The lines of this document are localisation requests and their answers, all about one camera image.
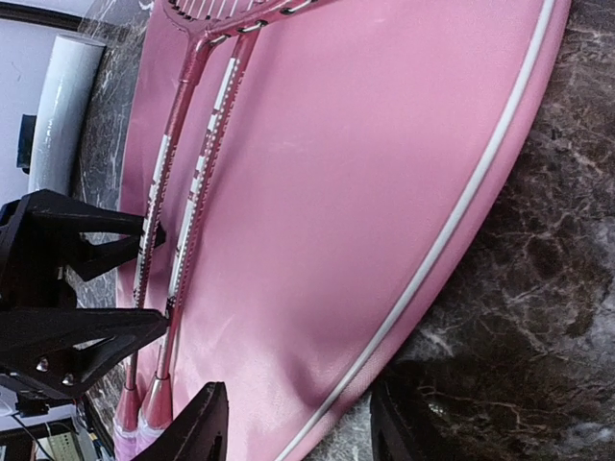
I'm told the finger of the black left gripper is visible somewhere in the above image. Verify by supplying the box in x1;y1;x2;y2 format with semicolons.
1;189;145;281
1;308;166;399

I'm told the white shuttlecock tube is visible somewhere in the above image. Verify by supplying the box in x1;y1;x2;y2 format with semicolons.
28;35;106;195

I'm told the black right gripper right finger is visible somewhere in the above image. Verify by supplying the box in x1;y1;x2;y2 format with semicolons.
371;359;614;460

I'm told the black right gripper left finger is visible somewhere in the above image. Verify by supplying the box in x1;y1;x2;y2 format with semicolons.
136;381;229;461

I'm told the pink racket cover bag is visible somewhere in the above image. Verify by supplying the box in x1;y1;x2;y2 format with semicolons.
117;1;570;460

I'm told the pink badminton racket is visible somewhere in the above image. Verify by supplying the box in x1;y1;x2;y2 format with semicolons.
136;0;313;448
112;0;308;461

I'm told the pink badminton racket front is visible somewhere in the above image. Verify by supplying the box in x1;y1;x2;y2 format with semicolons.
136;0;313;448

